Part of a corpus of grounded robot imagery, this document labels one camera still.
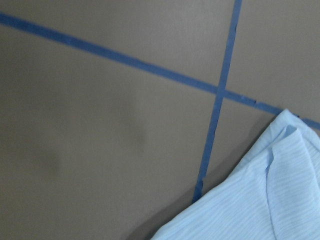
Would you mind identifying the light blue button shirt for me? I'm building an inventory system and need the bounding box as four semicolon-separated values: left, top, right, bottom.
153;110;320;240

